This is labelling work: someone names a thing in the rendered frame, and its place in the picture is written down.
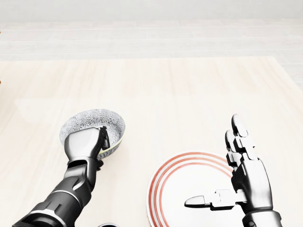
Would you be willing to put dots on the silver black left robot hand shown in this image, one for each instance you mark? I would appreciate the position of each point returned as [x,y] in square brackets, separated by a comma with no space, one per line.
[81,144]

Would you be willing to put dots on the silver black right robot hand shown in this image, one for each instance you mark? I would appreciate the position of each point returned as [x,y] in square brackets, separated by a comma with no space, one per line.
[254,184]

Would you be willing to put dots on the grey floral patterned bowl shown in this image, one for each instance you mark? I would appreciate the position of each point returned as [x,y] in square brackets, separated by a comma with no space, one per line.
[94,118]

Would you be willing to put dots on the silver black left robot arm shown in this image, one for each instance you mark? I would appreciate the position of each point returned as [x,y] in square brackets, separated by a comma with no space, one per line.
[64,196]

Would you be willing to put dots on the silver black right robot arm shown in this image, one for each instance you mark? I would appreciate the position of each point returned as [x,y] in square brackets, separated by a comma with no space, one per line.
[262,218]

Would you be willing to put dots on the white plate with red rings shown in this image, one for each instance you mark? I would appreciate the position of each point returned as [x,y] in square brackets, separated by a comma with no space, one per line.
[175,179]

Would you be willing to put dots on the dark round object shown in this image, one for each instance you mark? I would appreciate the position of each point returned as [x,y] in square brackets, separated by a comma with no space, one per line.
[108,225]

